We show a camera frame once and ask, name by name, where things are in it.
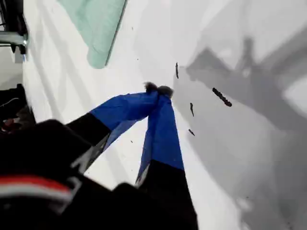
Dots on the black clamp with metal bar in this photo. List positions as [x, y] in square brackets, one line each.
[13, 28]

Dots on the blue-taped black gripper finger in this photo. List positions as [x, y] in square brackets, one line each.
[120, 110]
[163, 143]

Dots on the pale green T-shirt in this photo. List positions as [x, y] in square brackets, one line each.
[100, 31]

